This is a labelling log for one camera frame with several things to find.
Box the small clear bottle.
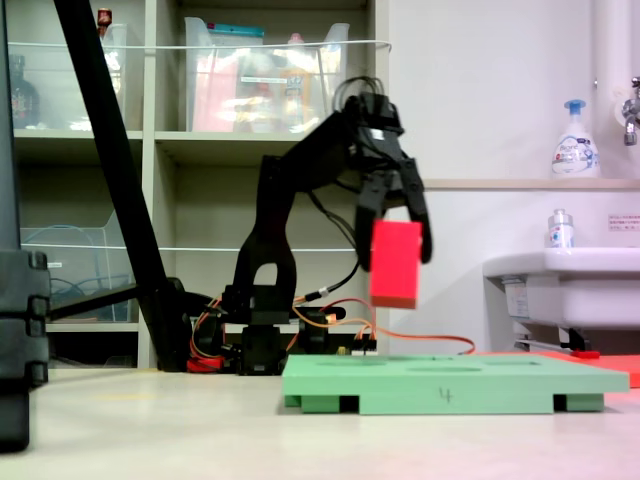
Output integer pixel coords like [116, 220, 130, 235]
[547, 208, 575, 250]

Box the pink package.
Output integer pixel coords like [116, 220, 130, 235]
[192, 54, 239, 133]

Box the metal faucet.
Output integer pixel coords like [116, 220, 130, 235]
[619, 75, 640, 147]

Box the circuit board with wires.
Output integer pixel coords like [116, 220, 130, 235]
[337, 333, 379, 358]

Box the notched black stack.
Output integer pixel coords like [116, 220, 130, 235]
[0, 249, 51, 454]

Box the black table clamp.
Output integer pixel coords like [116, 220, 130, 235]
[298, 303, 347, 359]

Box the clear file tray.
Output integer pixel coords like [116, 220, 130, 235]
[19, 209, 139, 324]

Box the beige shelf unit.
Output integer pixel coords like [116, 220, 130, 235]
[7, 0, 391, 369]

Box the dark grey upright post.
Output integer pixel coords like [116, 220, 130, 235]
[0, 0, 22, 251]

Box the black tripod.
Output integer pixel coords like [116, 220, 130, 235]
[47, 0, 224, 374]

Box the teal edged box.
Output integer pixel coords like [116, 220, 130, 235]
[206, 22, 266, 50]

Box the red cable coil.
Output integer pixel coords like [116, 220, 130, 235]
[187, 352, 225, 374]

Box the large clear plastic bin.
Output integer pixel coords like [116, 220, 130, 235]
[183, 17, 351, 135]

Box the white sink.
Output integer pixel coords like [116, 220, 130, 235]
[482, 247, 640, 351]

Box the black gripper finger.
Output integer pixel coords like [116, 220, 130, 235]
[397, 155, 434, 266]
[354, 168, 401, 274]

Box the orange labelled bottle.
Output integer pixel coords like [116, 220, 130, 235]
[281, 32, 315, 133]

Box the red square block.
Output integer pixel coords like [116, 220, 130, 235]
[369, 218, 424, 310]

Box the orange cable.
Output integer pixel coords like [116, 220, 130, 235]
[292, 298, 476, 356]

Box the white foam soap bottle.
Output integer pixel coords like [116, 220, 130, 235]
[551, 98, 601, 180]

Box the clear plastic storage box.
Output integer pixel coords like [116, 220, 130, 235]
[7, 22, 129, 132]

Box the white cord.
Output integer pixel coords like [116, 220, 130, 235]
[7, 39, 393, 52]

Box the dark glass bottle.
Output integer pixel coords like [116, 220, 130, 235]
[8, 54, 41, 130]

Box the green board with holes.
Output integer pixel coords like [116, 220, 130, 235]
[281, 353, 630, 416]

